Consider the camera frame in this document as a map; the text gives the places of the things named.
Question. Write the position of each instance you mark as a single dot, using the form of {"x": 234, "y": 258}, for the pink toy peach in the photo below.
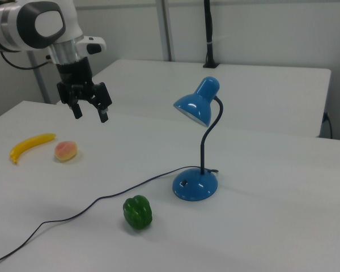
{"x": 65, "y": 151}

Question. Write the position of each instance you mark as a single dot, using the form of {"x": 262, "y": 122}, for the green toy bell pepper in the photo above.
{"x": 137, "y": 212}

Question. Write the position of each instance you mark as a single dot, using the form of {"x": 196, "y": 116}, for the grey metal frame post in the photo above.
{"x": 41, "y": 82}

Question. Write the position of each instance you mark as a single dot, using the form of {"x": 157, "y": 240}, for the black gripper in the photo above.
{"x": 79, "y": 80}

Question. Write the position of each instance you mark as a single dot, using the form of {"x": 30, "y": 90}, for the yellow toy banana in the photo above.
{"x": 28, "y": 144}

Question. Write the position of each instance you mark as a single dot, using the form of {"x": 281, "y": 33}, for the black clamped camera pole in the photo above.
{"x": 209, "y": 34}

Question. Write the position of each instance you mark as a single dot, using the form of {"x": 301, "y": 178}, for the grey wall partition post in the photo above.
{"x": 165, "y": 31}

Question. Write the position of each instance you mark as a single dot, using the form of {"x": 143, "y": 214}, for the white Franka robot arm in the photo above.
{"x": 49, "y": 24}

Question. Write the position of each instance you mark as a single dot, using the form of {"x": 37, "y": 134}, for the blue gooseneck desk lamp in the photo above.
{"x": 194, "y": 187}

